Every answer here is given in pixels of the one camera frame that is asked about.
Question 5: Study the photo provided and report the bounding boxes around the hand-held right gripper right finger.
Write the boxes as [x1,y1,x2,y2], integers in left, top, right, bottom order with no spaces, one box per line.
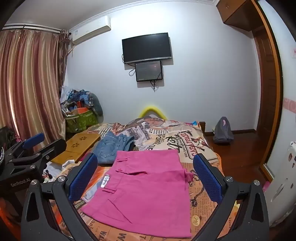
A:
[192,153,270,241]

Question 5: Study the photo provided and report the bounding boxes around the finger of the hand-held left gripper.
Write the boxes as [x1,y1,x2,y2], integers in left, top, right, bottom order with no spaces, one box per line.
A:
[8,138,67,171]
[5,133,45,158]

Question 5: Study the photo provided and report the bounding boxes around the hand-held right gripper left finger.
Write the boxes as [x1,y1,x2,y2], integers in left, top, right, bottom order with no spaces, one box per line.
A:
[21,153,99,241]

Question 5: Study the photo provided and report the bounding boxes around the pink pants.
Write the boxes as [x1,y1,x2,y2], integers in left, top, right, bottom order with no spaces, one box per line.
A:
[80,149,193,239]

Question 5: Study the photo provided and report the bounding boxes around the bamboo lap desk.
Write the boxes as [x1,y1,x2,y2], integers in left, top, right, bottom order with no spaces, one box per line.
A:
[50,133,101,165]

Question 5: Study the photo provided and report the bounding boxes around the dark floral cloth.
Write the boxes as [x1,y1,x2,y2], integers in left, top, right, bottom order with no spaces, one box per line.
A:
[0,126,21,149]

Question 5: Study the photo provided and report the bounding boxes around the green storage bag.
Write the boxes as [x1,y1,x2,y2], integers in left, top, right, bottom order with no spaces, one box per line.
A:
[65,111,99,133]

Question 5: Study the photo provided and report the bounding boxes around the printed blanket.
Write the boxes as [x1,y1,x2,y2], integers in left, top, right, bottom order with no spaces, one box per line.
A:
[46,117,238,241]

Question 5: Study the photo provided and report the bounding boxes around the blue jeans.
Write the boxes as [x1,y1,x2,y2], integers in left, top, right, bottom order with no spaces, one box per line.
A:
[92,132,135,166]

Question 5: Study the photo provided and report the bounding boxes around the grey backpack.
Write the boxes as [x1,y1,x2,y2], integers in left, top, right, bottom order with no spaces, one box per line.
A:
[213,116,234,144]

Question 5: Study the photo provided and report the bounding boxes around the pile of mixed clothes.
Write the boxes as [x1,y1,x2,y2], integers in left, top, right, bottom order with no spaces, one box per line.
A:
[60,86,97,116]

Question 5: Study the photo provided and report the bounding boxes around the grey cushion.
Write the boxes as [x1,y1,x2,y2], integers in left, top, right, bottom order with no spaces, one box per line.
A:
[94,93,104,116]

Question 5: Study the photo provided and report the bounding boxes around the striped brown curtain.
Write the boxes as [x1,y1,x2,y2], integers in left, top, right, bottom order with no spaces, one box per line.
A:
[0,29,70,149]

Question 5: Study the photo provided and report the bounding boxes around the white sticker-covered cabinet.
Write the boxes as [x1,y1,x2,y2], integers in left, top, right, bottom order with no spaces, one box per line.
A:
[262,141,296,224]

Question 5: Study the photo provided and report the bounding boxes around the yellow foam bed guard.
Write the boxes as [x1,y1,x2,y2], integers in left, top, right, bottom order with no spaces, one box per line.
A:
[139,106,166,119]

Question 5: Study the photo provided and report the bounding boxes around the brown wooden door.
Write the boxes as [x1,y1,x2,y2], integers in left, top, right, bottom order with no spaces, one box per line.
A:
[253,25,278,133]

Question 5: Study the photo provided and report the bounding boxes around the white air conditioner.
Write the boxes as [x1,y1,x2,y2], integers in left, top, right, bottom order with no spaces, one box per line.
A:
[70,16,111,45]

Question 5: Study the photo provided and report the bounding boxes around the small black monitor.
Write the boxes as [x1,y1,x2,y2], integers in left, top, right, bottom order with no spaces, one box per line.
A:
[135,60,163,82]

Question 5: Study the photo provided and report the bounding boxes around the white sliding wardrobe door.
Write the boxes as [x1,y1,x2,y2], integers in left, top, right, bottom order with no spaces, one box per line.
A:
[258,0,296,167]

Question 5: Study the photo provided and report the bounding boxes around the wooden overhead cabinet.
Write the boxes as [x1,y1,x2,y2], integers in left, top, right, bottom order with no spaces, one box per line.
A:
[216,0,258,32]

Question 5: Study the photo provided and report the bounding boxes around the white curtain rail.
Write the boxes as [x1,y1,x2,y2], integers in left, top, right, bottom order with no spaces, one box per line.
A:
[0,23,68,33]

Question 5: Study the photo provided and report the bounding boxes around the black wall television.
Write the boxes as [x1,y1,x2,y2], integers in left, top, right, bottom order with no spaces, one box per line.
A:
[122,32,173,65]

